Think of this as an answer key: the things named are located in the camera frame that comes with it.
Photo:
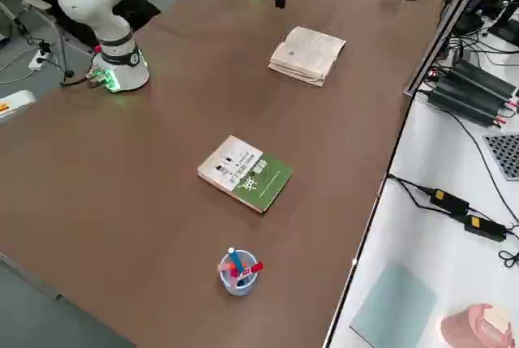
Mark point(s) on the white blue cover book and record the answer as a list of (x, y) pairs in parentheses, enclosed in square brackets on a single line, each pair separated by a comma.
[(308, 52)]

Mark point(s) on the green white cover book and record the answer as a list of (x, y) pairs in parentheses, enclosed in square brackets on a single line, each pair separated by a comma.
[(259, 186)]

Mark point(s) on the black finned power box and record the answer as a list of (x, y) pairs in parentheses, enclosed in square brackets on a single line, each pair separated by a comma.
[(482, 78), (466, 100)]

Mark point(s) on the white power strip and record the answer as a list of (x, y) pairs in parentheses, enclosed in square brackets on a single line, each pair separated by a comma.
[(37, 61)]

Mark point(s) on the black power adapter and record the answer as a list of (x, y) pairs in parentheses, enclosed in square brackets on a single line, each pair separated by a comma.
[(484, 226), (448, 200)]

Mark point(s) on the grey perforated plate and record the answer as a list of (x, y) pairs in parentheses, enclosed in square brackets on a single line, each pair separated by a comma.
[(507, 157)]

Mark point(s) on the blue marker white cap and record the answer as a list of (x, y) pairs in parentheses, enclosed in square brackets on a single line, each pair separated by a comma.
[(236, 259)]

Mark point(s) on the red marker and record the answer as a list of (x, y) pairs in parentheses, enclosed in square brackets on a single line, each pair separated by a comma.
[(256, 268)]

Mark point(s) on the white box orange label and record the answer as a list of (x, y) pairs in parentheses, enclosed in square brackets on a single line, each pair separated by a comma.
[(18, 102)]

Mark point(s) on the clear plastic pen cup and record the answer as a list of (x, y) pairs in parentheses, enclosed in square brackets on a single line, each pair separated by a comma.
[(239, 289)]

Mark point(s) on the pale green sheet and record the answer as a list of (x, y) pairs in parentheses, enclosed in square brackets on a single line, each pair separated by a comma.
[(393, 303)]

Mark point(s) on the pink plastic container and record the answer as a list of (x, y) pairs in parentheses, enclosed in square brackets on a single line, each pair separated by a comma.
[(462, 327)]

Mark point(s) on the aluminium frame post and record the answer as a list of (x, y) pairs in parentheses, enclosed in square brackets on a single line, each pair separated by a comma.
[(446, 27)]

